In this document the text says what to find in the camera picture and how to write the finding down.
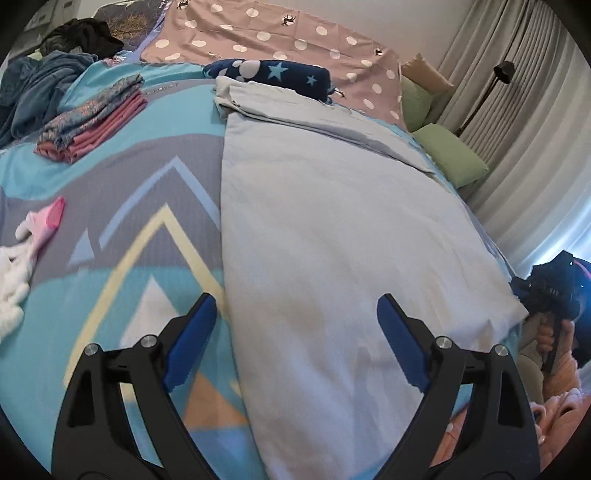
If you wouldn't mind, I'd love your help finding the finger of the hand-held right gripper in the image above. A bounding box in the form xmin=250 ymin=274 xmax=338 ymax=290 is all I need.
xmin=510 ymin=274 xmax=539 ymax=302

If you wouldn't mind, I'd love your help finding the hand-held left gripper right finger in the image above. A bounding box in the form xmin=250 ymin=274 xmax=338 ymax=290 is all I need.
xmin=376 ymin=293 xmax=541 ymax=480

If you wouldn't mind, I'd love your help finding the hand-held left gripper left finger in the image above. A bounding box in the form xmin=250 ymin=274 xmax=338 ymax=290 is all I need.
xmin=51 ymin=292 xmax=218 ymax=480

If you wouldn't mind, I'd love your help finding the grey long-sleeve shirt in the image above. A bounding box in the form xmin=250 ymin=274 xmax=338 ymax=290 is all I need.
xmin=213 ymin=75 xmax=529 ymax=480

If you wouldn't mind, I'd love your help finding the dark clothes pile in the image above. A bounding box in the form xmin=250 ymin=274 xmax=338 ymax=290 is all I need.
xmin=39 ymin=19 xmax=125 ymax=58

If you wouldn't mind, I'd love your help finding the person's right hand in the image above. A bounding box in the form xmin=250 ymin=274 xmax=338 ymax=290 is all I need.
xmin=533 ymin=311 xmax=578 ymax=357

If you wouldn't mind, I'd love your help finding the person's pink fleece clothing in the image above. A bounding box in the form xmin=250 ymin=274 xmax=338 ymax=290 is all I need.
xmin=434 ymin=318 xmax=591 ymax=474

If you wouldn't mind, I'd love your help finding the grey pleated curtain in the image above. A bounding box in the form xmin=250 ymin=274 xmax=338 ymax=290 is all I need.
xmin=436 ymin=0 xmax=591 ymax=278

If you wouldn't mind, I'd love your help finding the green pillow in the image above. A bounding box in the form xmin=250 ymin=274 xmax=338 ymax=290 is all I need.
xmin=399 ymin=76 xmax=432 ymax=132
xmin=411 ymin=124 xmax=490 ymax=188

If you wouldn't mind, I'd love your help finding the white fluffy sock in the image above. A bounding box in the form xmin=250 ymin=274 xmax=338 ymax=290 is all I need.
xmin=0 ymin=237 xmax=42 ymax=337

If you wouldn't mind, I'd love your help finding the pink sock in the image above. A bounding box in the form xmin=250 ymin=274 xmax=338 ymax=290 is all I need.
xmin=16 ymin=196 xmax=66 ymax=241

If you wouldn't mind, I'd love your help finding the blue patterned bed sheet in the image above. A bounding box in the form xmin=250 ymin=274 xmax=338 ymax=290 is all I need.
xmin=0 ymin=60 xmax=532 ymax=480

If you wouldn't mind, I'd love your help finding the black floor lamp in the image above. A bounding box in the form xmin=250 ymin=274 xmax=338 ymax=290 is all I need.
xmin=455 ymin=60 xmax=515 ymax=137

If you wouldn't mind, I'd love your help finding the beige pillow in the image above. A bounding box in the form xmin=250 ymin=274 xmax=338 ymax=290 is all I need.
xmin=401 ymin=52 xmax=455 ymax=93

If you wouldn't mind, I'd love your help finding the folded blue pink patterned cloth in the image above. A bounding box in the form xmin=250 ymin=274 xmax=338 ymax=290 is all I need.
xmin=39 ymin=73 xmax=146 ymax=148

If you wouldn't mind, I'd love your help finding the navy star plush pillow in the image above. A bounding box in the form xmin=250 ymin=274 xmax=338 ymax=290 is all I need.
xmin=203 ymin=58 xmax=333 ymax=103

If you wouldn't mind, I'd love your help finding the teal fleece blanket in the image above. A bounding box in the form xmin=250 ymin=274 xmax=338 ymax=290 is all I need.
xmin=0 ymin=50 xmax=100 ymax=148

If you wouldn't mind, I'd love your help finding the dark patterned headboard cover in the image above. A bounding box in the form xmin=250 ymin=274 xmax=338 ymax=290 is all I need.
xmin=95 ymin=0 xmax=169 ymax=51

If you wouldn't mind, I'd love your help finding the pink polka dot cloth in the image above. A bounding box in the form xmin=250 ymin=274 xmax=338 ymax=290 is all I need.
xmin=141 ymin=0 xmax=409 ymax=132

